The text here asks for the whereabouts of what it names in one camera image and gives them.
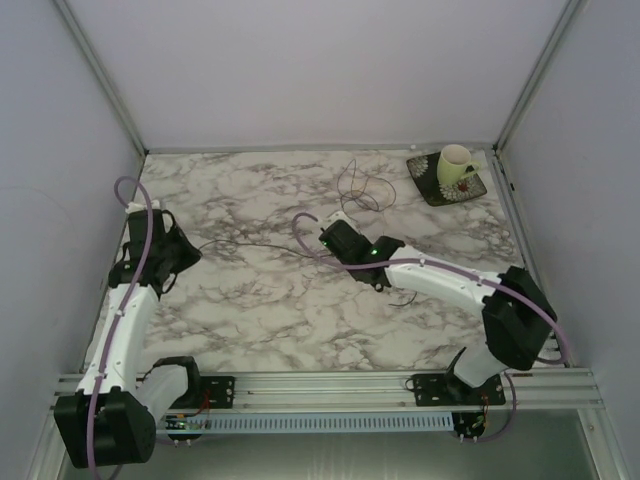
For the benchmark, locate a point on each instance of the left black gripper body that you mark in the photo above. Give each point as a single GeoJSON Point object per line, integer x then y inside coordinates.
{"type": "Point", "coordinates": [168, 226]}

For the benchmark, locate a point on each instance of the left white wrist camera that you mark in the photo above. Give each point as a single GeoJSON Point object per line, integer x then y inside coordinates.
{"type": "Point", "coordinates": [134, 207]}

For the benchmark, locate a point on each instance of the light green mug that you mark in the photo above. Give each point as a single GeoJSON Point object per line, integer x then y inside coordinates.
{"type": "Point", "coordinates": [455, 163]}

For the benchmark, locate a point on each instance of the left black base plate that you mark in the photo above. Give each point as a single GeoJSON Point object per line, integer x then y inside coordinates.
{"type": "Point", "coordinates": [215, 392]}

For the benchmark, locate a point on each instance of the right black circuit board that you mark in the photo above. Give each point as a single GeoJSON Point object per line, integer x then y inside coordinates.
{"type": "Point", "coordinates": [471, 426]}

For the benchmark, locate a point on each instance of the right aluminium frame post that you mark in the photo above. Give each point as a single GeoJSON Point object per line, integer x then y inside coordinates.
{"type": "Point", "coordinates": [568, 15]}

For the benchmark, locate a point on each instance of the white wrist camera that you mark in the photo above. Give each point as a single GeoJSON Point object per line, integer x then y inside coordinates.
{"type": "Point", "coordinates": [134, 207]}
{"type": "Point", "coordinates": [338, 215]}

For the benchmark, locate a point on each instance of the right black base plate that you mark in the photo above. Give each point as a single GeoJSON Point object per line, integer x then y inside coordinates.
{"type": "Point", "coordinates": [441, 389]}

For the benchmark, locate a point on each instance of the blue slotted cable duct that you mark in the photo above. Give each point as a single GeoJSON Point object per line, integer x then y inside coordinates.
{"type": "Point", "coordinates": [329, 423]}

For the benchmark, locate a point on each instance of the aluminium frame post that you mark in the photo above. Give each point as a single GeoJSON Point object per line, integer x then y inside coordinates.
{"type": "Point", "coordinates": [101, 74]}
{"type": "Point", "coordinates": [568, 15]}

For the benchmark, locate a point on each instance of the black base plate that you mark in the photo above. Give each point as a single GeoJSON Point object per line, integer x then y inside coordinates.
{"type": "Point", "coordinates": [441, 389]}
{"type": "Point", "coordinates": [215, 392]}

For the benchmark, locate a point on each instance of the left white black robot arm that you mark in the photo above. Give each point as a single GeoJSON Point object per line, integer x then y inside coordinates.
{"type": "Point", "coordinates": [112, 417]}

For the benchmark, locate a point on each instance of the left aluminium frame post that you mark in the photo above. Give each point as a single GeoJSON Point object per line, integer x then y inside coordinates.
{"type": "Point", "coordinates": [101, 74]}

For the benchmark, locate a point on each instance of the left green circuit board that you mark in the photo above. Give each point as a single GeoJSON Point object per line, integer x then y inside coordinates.
{"type": "Point", "coordinates": [181, 424]}

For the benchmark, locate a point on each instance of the aluminium front rail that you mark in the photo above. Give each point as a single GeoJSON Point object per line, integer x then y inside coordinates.
{"type": "Point", "coordinates": [385, 391]}

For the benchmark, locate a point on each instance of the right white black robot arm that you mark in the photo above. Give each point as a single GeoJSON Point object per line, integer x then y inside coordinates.
{"type": "Point", "coordinates": [515, 314]}

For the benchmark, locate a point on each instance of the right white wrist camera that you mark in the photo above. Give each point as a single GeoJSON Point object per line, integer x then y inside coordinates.
{"type": "Point", "coordinates": [338, 215]}

